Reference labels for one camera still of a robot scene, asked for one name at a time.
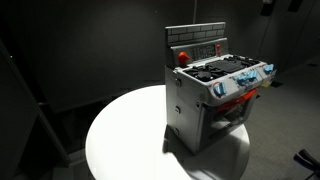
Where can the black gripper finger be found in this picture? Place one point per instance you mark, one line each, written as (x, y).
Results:
(267, 8)
(295, 5)

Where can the small red stove button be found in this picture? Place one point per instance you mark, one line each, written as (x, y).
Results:
(218, 49)

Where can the small blue stove knob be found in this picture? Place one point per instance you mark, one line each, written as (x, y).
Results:
(242, 80)
(253, 75)

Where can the large blue stove knob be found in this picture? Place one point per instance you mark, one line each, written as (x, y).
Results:
(220, 89)

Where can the round orange stove knob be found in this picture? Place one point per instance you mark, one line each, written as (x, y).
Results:
(183, 58)

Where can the grey toy stove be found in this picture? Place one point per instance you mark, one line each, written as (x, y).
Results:
(186, 110)

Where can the thin vertical pole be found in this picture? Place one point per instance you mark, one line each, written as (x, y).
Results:
(194, 11)

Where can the black stand leg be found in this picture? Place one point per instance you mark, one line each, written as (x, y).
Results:
(308, 160)

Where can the dark slanted beam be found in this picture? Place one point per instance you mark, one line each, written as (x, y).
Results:
(36, 110)

